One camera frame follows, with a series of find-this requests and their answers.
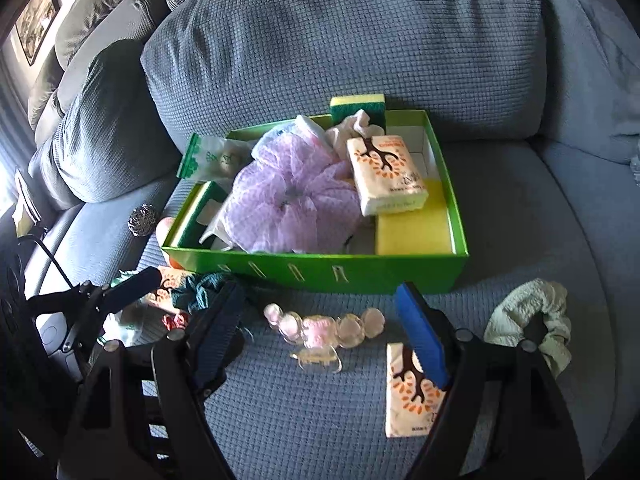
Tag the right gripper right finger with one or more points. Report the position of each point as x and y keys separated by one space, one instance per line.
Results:
x=533 y=436

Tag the cream scrunchie in box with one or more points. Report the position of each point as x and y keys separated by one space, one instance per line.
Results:
x=358 y=125

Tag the left blue cushion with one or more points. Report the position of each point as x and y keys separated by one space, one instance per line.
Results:
x=111 y=141

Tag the clear pink hair claw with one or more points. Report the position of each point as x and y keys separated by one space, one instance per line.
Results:
x=322 y=331

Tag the blue sofa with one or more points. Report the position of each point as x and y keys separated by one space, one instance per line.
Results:
x=537 y=208

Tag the green sponge in wrapper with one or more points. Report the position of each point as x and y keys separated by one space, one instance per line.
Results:
x=198 y=210

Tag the red patterned scrunchie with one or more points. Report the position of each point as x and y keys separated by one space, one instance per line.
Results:
x=176 y=321

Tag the tissue pack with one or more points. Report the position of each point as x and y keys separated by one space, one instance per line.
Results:
x=170 y=279
x=412 y=401
x=386 y=178

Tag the tissue pack in box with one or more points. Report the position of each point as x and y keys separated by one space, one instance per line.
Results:
x=386 y=178

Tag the orange white foam roll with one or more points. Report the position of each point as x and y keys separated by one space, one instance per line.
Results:
x=161 y=232

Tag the pale green scrunchie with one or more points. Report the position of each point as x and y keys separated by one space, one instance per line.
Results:
x=508 y=322

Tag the small clear hair clip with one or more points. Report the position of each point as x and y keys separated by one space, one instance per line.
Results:
x=318 y=360

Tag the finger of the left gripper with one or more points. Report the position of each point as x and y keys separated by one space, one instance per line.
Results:
x=131 y=290

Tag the right blue cushion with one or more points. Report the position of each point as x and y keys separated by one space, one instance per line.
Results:
x=592 y=100

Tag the wall picture frame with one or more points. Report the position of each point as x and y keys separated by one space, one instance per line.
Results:
x=32 y=26

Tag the large blue back cushion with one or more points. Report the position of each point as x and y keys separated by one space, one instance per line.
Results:
x=477 y=67

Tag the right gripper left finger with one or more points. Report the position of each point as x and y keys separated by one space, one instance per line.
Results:
x=185 y=364

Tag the green printed plastic bag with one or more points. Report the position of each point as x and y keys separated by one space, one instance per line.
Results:
x=209 y=158

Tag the green cardboard box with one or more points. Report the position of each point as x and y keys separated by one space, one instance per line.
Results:
x=358 y=270

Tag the yellow green sponge upright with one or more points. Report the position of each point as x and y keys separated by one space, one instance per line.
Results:
x=374 y=105

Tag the purple mesh bath pouf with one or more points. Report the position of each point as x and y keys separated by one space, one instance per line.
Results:
x=293 y=197

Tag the teal scrunchie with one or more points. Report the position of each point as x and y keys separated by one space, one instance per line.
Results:
x=213 y=300

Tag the yellow sponge flat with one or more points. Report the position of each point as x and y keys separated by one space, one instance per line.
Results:
x=424 y=231

